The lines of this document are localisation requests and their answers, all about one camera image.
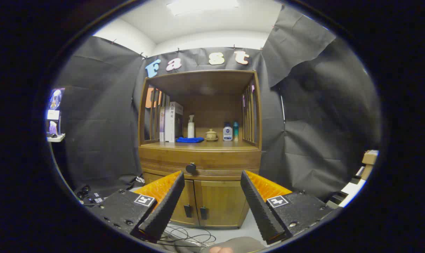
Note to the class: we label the thick white book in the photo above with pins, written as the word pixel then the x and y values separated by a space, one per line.
pixel 170 123

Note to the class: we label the wooden countertop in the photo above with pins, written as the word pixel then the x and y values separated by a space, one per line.
pixel 219 144

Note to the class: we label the wooden cabinet door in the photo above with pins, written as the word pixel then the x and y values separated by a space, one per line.
pixel 219 200
pixel 192 191

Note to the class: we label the white wall shelf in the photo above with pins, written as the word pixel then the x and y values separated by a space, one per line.
pixel 56 138

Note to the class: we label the white pump bottle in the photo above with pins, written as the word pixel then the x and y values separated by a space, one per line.
pixel 191 130

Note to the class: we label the black power strip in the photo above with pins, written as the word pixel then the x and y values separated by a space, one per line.
pixel 93 198

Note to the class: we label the white blue lotion bottle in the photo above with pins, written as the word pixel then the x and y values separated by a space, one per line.
pixel 227 135

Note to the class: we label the white side table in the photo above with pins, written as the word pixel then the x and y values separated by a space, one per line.
pixel 353 189

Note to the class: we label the teal slim bottle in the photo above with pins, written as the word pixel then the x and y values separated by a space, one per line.
pixel 235 131

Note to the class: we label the black backdrop cloth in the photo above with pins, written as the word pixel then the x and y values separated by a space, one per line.
pixel 100 123

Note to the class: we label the black round drawer knob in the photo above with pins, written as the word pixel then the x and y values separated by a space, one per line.
pixel 190 168

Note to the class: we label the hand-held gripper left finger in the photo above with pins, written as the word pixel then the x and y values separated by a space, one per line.
pixel 167 207

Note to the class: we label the purple printed display board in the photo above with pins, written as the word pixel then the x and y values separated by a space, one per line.
pixel 56 98

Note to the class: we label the brown cardboard box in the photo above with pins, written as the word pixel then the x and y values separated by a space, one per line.
pixel 370 158

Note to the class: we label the thin white purple book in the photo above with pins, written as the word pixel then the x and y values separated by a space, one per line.
pixel 162 124

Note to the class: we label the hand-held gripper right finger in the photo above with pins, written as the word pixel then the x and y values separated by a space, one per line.
pixel 260 211

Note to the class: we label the wooden drawer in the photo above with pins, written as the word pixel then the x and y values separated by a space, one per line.
pixel 226 161

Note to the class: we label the blue folded cloth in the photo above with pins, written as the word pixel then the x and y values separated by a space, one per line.
pixel 189 140

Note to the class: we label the beige lidded tea cup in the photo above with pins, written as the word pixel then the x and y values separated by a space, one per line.
pixel 211 135

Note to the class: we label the wooden cabinet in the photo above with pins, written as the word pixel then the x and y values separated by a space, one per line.
pixel 198 82

